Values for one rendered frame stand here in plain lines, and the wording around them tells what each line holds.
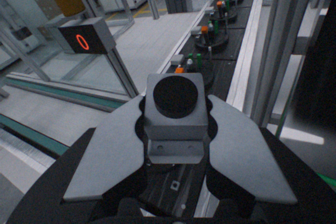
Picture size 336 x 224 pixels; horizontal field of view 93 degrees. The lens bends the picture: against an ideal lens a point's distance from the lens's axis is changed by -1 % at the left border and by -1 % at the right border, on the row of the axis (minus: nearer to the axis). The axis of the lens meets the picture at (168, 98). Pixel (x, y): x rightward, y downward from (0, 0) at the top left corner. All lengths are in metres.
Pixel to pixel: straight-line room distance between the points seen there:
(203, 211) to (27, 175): 0.64
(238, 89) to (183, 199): 0.34
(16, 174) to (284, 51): 0.86
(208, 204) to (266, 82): 0.26
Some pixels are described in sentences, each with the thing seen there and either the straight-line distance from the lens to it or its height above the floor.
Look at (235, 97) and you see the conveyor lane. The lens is 0.52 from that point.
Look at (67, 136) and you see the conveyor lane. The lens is 0.70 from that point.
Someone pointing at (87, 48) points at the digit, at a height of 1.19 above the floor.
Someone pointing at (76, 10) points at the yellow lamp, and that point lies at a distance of 0.43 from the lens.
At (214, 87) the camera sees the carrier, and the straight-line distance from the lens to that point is 0.52.
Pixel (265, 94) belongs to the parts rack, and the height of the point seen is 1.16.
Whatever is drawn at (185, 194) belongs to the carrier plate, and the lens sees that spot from 0.37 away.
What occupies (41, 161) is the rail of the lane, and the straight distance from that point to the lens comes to 0.65.
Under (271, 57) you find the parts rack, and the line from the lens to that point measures 0.20.
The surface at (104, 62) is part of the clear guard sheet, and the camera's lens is 0.55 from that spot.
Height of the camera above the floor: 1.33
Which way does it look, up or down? 44 degrees down
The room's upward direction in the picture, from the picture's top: 19 degrees counter-clockwise
